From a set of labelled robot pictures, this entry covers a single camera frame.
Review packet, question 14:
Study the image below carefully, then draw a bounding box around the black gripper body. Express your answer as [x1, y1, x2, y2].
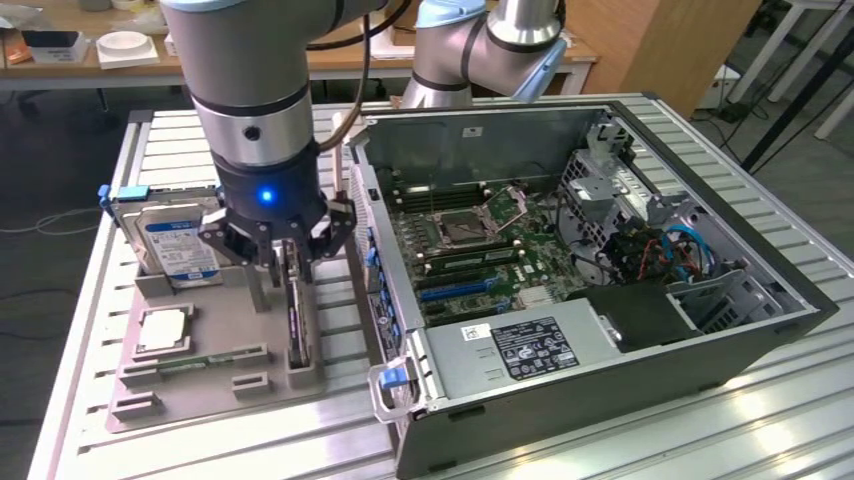
[212, 143, 334, 232]

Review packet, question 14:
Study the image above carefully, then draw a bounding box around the black nvidia graphics card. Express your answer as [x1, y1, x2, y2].
[282, 239, 314, 374]

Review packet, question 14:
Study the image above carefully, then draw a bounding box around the hard disk with blue carrier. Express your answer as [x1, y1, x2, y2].
[98, 183, 228, 290]

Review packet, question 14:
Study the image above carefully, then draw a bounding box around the grey parts rack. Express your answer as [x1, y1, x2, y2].
[105, 239, 329, 435]

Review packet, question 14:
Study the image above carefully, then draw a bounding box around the CPU socket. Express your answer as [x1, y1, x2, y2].
[432, 209, 498, 247]

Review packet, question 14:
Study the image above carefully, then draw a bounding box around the silver CPU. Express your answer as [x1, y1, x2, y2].
[136, 309, 192, 351]

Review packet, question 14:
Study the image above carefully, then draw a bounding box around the blue expansion slot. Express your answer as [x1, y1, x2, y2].
[416, 279, 500, 304]

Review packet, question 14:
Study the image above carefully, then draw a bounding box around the loose green RAM stick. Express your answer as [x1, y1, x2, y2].
[156, 352, 262, 374]

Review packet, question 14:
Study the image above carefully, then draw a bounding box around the green motherboard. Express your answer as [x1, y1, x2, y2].
[382, 169, 581, 321]

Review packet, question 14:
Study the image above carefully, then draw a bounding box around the silver power supply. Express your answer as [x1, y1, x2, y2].
[422, 298, 628, 401]

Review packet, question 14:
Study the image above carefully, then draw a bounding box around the silver chipset heatsink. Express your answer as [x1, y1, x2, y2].
[516, 287, 559, 307]

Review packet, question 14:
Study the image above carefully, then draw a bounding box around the white paper stack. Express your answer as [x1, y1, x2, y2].
[369, 22, 418, 61]

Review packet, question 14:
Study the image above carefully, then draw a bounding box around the white round dish box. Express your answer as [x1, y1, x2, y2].
[95, 32, 161, 70]

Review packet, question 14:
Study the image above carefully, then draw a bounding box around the wooden desk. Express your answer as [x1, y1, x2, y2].
[0, 0, 599, 94]

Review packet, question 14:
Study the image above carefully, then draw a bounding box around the metal disk bay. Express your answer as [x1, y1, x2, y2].
[556, 122, 675, 251]

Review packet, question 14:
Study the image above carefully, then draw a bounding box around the white box with black lid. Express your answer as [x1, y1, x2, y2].
[18, 29, 87, 64]

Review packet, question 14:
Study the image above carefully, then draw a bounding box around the black plastic shroud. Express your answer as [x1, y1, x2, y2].
[584, 285, 703, 354]

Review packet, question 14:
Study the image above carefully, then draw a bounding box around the black open PC case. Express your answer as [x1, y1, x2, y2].
[330, 97, 841, 479]

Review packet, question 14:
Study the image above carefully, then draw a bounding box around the grey drive cage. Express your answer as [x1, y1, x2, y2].
[665, 259, 788, 334]

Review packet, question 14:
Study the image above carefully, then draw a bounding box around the wooden cabinet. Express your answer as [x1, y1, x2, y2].
[579, 0, 761, 121]

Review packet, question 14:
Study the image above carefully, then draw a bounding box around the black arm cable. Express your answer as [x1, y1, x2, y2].
[305, 0, 405, 151]

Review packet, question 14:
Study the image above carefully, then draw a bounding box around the black wire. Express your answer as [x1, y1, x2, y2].
[572, 239, 641, 286]

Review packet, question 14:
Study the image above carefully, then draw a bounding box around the red wire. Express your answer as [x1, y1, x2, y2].
[636, 234, 668, 281]

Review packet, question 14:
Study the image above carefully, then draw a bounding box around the blue wire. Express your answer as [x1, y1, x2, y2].
[665, 224, 720, 281]

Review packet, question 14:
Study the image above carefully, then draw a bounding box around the white table frame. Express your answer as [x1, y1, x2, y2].
[729, 0, 854, 141]

